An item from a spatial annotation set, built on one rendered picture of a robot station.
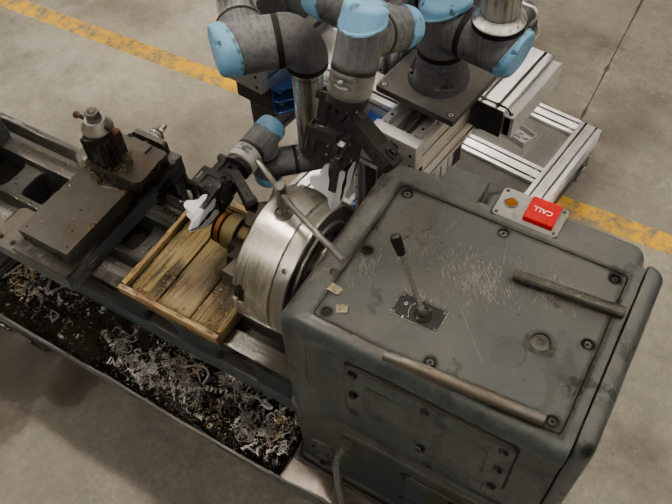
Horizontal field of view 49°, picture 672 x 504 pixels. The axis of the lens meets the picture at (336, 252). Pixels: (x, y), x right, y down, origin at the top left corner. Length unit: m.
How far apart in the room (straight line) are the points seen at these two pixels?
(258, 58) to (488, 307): 0.70
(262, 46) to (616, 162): 2.15
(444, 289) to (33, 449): 1.80
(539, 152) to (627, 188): 0.45
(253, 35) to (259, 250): 0.45
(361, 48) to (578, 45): 2.84
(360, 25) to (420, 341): 0.54
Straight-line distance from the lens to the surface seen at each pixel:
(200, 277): 1.87
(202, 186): 1.74
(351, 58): 1.20
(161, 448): 2.66
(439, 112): 1.80
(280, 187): 1.43
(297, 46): 1.60
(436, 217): 1.46
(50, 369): 2.92
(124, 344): 2.23
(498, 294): 1.37
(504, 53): 1.67
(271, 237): 1.48
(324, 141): 1.26
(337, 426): 1.66
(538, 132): 3.17
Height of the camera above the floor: 2.39
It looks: 54 degrees down
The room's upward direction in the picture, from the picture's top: 4 degrees counter-clockwise
